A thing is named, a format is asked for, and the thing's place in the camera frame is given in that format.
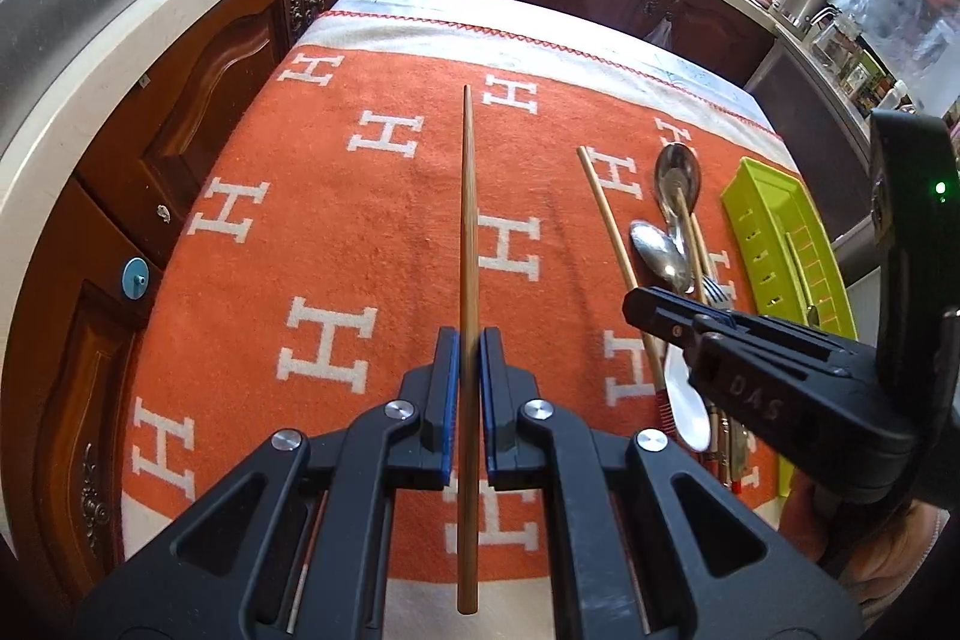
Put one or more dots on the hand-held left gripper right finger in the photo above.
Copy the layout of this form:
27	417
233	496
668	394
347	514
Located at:
489	400

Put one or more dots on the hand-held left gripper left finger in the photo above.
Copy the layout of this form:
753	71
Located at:
448	400

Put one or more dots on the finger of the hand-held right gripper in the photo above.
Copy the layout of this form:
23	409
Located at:
787	400
656	308

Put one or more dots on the white ceramic spoon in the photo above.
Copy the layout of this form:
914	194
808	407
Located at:
686	407

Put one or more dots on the green plastic utensil tray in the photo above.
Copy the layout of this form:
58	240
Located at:
757	212

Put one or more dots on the large metal spoon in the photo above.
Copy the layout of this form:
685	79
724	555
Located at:
675	168

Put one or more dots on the brown bamboo chopstick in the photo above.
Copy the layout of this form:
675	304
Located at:
469	220

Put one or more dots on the person's right hand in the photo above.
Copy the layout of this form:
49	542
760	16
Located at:
892	535

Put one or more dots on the grey appliance cabinet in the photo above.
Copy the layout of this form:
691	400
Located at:
810	123

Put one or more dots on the row of condiment bottles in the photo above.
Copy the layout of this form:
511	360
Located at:
874	81

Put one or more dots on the orange patterned blanket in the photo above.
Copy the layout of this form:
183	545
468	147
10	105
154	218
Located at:
315	220

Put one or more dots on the white plastic bag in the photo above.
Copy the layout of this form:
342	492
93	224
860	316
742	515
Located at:
660	36

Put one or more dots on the pale table cover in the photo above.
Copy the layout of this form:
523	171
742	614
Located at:
525	14

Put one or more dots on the blue round hook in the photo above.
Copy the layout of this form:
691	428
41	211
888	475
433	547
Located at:
135	276

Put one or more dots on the brown wooden kitchen cabinets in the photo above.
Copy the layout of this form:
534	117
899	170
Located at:
225	78

